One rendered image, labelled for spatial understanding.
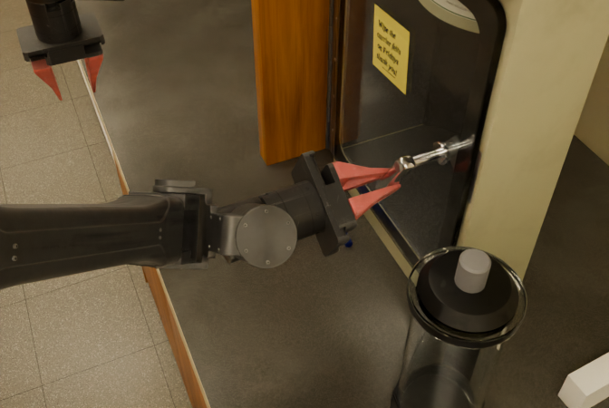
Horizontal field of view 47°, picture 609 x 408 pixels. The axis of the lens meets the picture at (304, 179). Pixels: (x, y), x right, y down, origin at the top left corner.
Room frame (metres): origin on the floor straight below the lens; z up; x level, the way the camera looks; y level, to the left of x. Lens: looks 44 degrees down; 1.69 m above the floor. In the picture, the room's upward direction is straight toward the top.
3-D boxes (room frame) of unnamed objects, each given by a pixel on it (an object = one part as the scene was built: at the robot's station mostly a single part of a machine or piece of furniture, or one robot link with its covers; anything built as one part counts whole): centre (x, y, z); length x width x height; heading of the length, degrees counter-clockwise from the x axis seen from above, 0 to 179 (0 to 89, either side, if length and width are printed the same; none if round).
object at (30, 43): (0.79, 0.32, 1.21); 0.10 x 0.07 x 0.07; 114
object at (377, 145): (0.64, -0.10, 1.19); 0.30 x 0.01 x 0.40; 24
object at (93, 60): (0.79, 0.31, 1.14); 0.07 x 0.07 x 0.09; 24
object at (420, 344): (0.39, -0.15, 1.06); 0.11 x 0.11 x 0.21
